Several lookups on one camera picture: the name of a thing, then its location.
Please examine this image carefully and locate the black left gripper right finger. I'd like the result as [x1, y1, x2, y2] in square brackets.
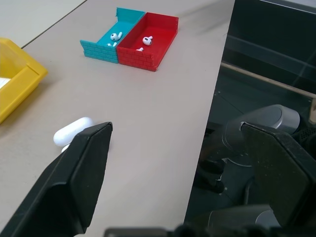
[240, 122, 316, 228]

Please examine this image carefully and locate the white earbud charging case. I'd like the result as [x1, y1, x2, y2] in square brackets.
[53, 117, 95, 154]

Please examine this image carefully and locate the teal brick-pattern tray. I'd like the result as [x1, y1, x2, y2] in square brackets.
[79, 7, 146, 64]

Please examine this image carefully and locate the red brick-pattern tray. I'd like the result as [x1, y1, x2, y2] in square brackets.
[116, 11, 179, 73]

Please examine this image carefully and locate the wooden bar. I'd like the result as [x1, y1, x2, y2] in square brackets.
[220, 61, 316, 100]

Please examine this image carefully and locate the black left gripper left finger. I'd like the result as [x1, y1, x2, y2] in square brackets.
[0, 121, 114, 237]

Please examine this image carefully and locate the yellow plastic bin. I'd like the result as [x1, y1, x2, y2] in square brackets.
[0, 37, 49, 124]

